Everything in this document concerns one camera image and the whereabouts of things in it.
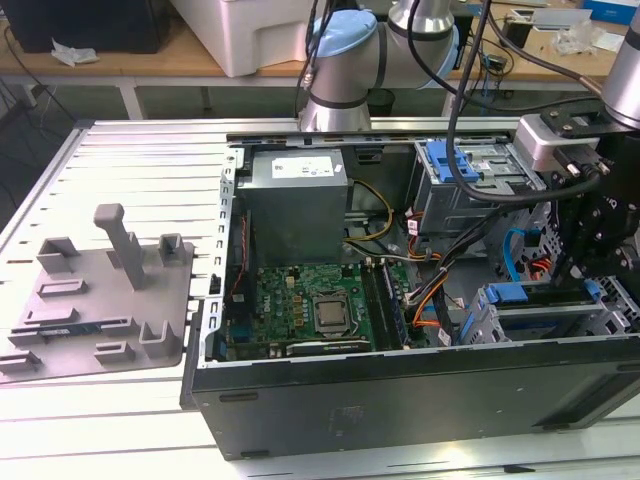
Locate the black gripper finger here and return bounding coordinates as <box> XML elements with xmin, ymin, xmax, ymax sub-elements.
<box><xmin>551</xmin><ymin>196</ymin><xmax>609</xmax><ymax>289</ymax></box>
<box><xmin>579</xmin><ymin>214</ymin><xmax>640</xmax><ymax>279</ymax></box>

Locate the orange red power wire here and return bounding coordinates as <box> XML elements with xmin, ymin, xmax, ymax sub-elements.
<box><xmin>527</xmin><ymin>239</ymin><xmax>564</xmax><ymax>286</ymax></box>

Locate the blue data wire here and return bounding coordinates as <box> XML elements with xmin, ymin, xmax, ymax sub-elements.
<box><xmin>501</xmin><ymin>225</ymin><xmax>541</xmax><ymax>285</ymax></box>

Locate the hard disk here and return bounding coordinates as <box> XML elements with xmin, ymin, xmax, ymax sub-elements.
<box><xmin>458</xmin><ymin>278</ymin><xmax>601</xmax><ymax>346</ymax></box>

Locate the silver disk bay cage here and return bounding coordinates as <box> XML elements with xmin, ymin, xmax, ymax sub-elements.
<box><xmin>457</xmin><ymin>197</ymin><xmax>640</xmax><ymax>346</ymax></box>

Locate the grey optical drive cage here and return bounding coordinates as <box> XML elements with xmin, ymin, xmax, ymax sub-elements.
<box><xmin>407</xmin><ymin>140</ymin><xmax>546</xmax><ymax>259</ymax></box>

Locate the blue plastic latch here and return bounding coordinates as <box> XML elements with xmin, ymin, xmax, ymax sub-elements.
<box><xmin>425</xmin><ymin>141</ymin><xmax>482</xmax><ymax>185</ymax></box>

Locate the clear plastic bag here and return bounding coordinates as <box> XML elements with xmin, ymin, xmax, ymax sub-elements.
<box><xmin>552</xmin><ymin>24</ymin><xmax>624</xmax><ymax>56</ymax></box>

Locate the blue carton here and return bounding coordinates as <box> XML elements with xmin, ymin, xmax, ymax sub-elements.
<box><xmin>582</xmin><ymin>0</ymin><xmax>640</xmax><ymax>24</ymax></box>

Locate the silver tray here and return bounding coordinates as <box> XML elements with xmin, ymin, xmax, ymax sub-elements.
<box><xmin>509</xmin><ymin>5</ymin><xmax>594</xmax><ymax>32</ymax></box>

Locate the small black box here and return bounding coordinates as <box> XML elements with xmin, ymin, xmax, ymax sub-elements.
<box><xmin>502</xmin><ymin>17</ymin><xmax>532</xmax><ymax>50</ymax></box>

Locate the RAM stick with blue label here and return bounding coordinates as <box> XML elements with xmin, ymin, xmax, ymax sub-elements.
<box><xmin>378</xmin><ymin>259</ymin><xmax>410</xmax><ymax>349</ymax></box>

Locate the silver CPU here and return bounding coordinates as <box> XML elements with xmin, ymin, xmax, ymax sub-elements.
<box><xmin>314</xmin><ymin>298</ymin><xmax>349</xmax><ymax>329</ymax></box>

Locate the graphics card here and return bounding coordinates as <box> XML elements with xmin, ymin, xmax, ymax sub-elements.
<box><xmin>284</xmin><ymin>338</ymin><xmax>372</xmax><ymax>357</ymax></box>

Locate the grey power supply unit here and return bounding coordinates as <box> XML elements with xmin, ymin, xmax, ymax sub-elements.
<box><xmin>234</xmin><ymin>147</ymin><xmax>350</xmax><ymax>265</ymax></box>

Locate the black open PC case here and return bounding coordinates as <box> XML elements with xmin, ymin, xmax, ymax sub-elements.
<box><xmin>178</xmin><ymin>128</ymin><xmax>640</xmax><ymax>460</ymax></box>

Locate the green motherboard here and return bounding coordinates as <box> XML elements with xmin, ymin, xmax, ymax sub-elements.
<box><xmin>222</xmin><ymin>262</ymin><xmax>431</xmax><ymax>354</ymax></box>

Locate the black case fan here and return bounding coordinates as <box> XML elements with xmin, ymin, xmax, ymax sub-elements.
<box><xmin>223</xmin><ymin>207</ymin><xmax>257</xmax><ymax>326</ymax></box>

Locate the large white box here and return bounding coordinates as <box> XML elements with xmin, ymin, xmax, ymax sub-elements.
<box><xmin>172</xmin><ymin>0</ymin><xmax>316</xmax><ymax>79</ymax></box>

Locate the wooden desk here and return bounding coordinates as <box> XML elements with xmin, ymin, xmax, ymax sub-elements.
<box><xmin>0</xmin><ymin>0</ymin><xmax>640</xmax><ymax>121</ymax></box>

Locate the grey parts rack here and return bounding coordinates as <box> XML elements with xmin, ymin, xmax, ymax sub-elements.
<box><xmin>0</xmin><ymin>202</ymin><xmax>197</xmax><ymax>385</ymax></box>

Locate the large black equipment case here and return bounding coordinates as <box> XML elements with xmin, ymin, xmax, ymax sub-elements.
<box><xmin>4</xmin><ymin>0</ymin><xmax>171</xmax><ymax>55</ymax></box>

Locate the crumpled white tissue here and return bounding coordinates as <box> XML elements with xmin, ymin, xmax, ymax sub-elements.
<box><xmin>51</xmin><ymin>40</ymin><xmax>101</xmax><ymax>67</ymax></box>

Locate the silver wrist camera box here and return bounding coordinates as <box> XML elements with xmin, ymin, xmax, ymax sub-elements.
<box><xmin>514</xmin><ymin>113</ymin><xmax>601</xmax><ymax>172</ymax></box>

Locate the black cable bundle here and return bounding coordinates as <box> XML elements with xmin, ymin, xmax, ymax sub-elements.
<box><xmin>402</xmin><ymin>195</ymin><xmax>559</xmax><ymax>306</ymax></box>

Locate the thick black arm hose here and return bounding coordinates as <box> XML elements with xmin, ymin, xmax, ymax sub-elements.
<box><xmin>407</xmin><ymin>0</ymin><xmax>606</xmax><ymax>204</ymax></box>

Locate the yellow wire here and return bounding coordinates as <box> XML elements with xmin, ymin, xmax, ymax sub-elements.
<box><xmin>342</xmin><ymin>177</ymin><xmax>396</xmax><ymax>251</ymax></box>

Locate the black cable with metal plug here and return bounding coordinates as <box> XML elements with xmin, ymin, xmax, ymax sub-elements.
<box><xmin>295</xmin><ymin>0</ymin><xmax>336</xmax><ymax>119</ymax></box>

